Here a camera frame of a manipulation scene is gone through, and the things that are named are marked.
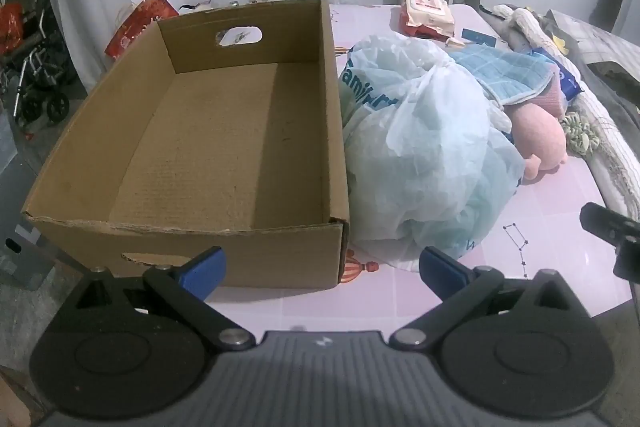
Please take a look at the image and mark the pink plush toy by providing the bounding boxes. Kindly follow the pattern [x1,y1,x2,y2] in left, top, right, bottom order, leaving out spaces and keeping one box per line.
[502,104,568,182]

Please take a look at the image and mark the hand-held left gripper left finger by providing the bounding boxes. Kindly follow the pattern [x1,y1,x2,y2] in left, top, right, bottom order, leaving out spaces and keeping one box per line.
[75,247,256,353]

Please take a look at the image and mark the green white scrunchie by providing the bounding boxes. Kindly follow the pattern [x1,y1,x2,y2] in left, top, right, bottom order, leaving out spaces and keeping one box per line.
[560,114,598,155]

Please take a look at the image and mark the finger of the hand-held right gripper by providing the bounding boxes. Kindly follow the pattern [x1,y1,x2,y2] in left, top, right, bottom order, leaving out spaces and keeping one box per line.
[580,202,640,283]

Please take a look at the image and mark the red gift bag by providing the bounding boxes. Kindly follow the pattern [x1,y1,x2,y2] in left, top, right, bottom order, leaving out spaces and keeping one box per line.
[104,0,181,60]

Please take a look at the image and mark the blue tissue pack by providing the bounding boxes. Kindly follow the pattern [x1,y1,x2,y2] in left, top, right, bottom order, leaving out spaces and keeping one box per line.
[530,48,583,100]

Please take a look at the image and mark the pink knit cloth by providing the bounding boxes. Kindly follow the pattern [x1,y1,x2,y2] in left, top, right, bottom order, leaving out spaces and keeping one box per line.
[527,77,568,115]

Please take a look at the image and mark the brown cardboard box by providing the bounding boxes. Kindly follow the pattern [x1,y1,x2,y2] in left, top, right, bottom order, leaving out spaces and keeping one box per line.
[21,0,351,292]

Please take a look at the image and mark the folded stroller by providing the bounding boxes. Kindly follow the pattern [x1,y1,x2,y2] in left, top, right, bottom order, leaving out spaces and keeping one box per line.
[0,0,81,128]

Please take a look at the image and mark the white striped blanket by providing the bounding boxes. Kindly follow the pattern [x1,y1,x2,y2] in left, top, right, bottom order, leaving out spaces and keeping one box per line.
[492,3,640,220]

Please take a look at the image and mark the blue checkered towel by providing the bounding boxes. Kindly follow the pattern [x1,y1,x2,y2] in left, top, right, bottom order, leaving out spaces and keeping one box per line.
[452,43,560,105]

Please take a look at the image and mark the grey checked pillow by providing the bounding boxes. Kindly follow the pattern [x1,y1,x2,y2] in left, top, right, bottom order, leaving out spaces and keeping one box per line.
[545,9,640,82]

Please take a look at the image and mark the pink wet wipes pack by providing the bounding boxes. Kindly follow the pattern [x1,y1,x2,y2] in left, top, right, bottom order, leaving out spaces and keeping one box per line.
[399,0,457,40]

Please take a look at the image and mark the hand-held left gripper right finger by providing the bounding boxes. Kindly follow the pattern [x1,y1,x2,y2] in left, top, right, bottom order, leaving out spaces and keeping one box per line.
[389,247,571,353]

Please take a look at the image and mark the grey blanket yellow print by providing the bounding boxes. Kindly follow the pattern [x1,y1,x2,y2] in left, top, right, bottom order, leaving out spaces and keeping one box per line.
[480,7,640,188]

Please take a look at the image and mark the blue white carton box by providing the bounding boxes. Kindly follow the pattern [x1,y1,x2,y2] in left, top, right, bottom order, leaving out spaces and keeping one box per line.
[461,28,496,48]

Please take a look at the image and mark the white blue plastic bag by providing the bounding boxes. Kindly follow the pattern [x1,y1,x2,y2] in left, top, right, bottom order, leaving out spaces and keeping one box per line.
[337,33,526,273]

